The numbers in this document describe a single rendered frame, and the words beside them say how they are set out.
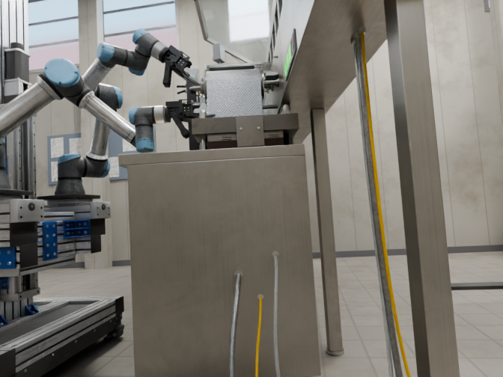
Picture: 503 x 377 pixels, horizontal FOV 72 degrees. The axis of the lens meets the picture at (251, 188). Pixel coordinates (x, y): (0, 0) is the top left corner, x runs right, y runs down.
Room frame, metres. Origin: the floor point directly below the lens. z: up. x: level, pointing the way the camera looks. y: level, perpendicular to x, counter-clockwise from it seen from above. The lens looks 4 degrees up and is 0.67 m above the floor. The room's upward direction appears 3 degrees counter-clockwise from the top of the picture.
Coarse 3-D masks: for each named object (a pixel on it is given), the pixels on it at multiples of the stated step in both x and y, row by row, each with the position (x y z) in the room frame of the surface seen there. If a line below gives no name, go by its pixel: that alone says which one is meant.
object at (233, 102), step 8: (248, 88) 1.46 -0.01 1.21; (256, 88) 1.46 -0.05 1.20; (208, 96) 1.46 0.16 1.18; (216, 96) 1.46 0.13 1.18; (224, 96) 1.46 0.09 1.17; (232, 96) 1.46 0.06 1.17; (240, 96) 1.46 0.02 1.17; (248, 96) 1.46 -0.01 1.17; (256, 96) 1.46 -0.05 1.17; (208, 104) 1.46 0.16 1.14; (216, 104) 1.46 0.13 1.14; (224, 104) 1.46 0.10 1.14; (232, 104) 1.46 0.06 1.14; (240, 104) 1.46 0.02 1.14; (248, 104) 1.46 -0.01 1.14; (256, 104) 1.46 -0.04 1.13; (216, 112) 1.46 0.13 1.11; (224, 112) 1.46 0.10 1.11; (232, 112) 1.46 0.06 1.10; (240, 112) 1.46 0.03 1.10; (248, 112) 1.46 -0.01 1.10; (256, 112) 1.46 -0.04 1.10
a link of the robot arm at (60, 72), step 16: (48, 64) 1.28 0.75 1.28; (64, 64) 1.30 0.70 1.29; (48, 80) 1.29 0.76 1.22; (64, 80) 1.30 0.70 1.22; (80, 80) 1.38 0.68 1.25; (16, 96) 1.29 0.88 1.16; (32, 96) 1.29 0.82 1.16; (48, 96) 1.32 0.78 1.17; (64, 96) 1.37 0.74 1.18; (0, 112) 1.26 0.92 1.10; (16, 112) 1.28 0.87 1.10; (32, 112) 1.31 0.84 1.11; (0, 128) 1.26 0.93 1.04; (0, 144) 1.29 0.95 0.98
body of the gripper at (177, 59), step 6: (168, 48) 1.48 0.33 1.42; (174, 48) 1.48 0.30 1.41; (162, 54) 1.46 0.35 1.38; (168, 54) 1.48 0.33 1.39; (174, 54) 1.48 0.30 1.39; (180, 54) 1.46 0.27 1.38; (162, 60) 1.49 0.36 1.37; (168, 60) 1.49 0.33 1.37; (174, 60) 1.46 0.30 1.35; (180, 60) 1.47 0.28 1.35; (186, 60) 1.46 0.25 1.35; (174, 66) 1.47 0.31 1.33; (180, 66) 1.47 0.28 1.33; (186, 66) 1.50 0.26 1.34; (174, 72) 1.52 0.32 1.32
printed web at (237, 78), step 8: (208, 72) 1.48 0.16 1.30; (216, 72) 1.47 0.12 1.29; (224, 72) 1.47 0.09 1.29; (232, 72) 1.47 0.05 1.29; (240, 72) 1.47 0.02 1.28; (248, 72) 1.47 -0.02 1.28; (256, 72) 1.47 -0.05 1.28; (208, 80) 1.46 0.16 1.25; (216, 80) 1.46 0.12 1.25; (224, 80) 1.46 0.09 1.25; (232, 80) 1.46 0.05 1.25; (240, 80) 1.46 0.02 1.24; (248, 80) 1.46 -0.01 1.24; (256, 80) 1.46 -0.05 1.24; (208, 88) 1.46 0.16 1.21; (216, 88) 1.46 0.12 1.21; (224, 88) 1.46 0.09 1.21; (232, 88) 1.46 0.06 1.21; (240, 88) 1.46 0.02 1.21
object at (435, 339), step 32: (384, 0) 0.75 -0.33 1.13; (416, 0) 0.70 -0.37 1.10; (416, 32) 0.70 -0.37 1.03; (416, 64) 0.70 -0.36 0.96; (416, 96) 0.70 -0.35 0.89; (320, 128) 1.60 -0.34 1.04; (416, 128) 0.70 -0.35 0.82; (320, 160) 1.60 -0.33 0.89; (416, 160) 0.70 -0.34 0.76; (320, 192) 1.60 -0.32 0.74; (416, 192) 0.70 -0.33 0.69; (320, 224) 1.60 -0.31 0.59; (416, 224) 0.70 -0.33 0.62; (320, 256) 1.65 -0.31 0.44; (416, 256) 0.71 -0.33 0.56; (416, 288) 0.72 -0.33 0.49; (448, 288) 0.70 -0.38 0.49; (416, 320) 0.74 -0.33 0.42; (448, 320) 0.70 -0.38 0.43; (416, 352) 0.75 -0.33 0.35; (448, 352) 0.70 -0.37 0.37
